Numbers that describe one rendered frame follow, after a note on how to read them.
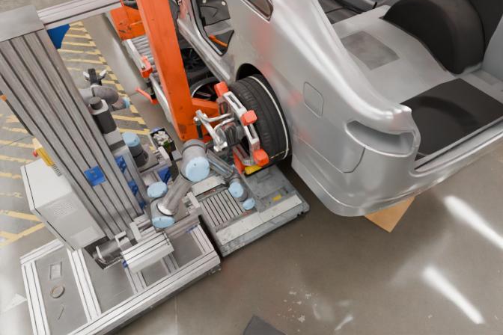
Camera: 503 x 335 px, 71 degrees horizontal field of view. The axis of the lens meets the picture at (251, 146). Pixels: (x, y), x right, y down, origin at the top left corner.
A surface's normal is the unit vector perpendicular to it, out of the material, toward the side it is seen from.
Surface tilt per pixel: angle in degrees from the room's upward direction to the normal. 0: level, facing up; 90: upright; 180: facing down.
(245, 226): 0
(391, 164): 89
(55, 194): 0
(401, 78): 21
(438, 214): 0
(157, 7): 90
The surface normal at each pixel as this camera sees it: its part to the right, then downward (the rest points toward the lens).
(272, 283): -0.06, -0.67
